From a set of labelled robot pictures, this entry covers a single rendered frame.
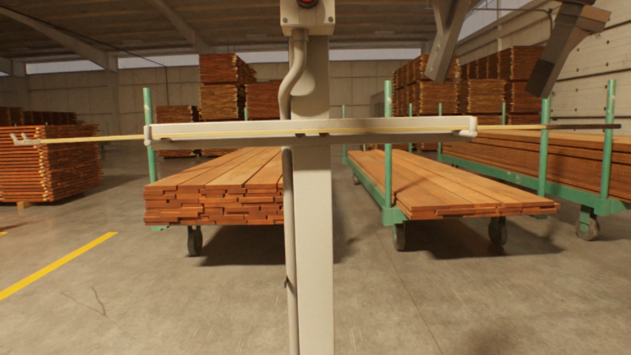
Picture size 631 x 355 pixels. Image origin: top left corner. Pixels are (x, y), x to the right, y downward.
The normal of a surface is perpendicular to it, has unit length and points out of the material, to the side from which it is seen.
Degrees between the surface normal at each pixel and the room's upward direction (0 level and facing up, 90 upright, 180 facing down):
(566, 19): 83
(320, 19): 90
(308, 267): 90
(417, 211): 90
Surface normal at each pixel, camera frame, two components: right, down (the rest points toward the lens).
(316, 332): 0.00, 0.11
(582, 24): 0.11, 0.50
